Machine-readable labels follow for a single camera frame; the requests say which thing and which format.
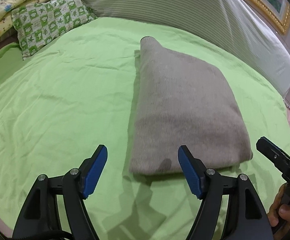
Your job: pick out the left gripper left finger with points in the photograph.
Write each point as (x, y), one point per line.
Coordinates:
(39, 215)

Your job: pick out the green white patterned pillow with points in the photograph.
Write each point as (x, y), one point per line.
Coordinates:
(39, 24)

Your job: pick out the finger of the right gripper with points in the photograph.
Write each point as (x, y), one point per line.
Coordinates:
(277, 156)

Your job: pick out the right hand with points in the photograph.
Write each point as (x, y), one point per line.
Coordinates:
(284, 211)

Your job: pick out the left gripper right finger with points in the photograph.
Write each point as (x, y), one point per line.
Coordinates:
(245, 216)

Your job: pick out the beige knit sweater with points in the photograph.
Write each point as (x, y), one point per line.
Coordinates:
(184, 100)

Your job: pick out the striped grey headboard cushion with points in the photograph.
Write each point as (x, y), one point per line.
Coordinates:
(229, 24)

